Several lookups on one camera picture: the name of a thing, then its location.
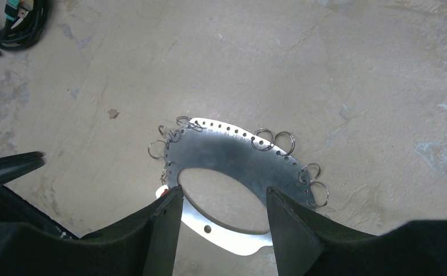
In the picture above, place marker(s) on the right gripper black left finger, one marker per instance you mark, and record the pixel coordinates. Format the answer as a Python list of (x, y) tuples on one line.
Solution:
[(144, 243)]

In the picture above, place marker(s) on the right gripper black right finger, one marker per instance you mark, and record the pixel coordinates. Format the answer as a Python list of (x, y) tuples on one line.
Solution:
[(308, 243)]

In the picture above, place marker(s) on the silver metal key holder plate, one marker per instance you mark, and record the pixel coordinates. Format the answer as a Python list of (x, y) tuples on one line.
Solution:
[(257, 159)]

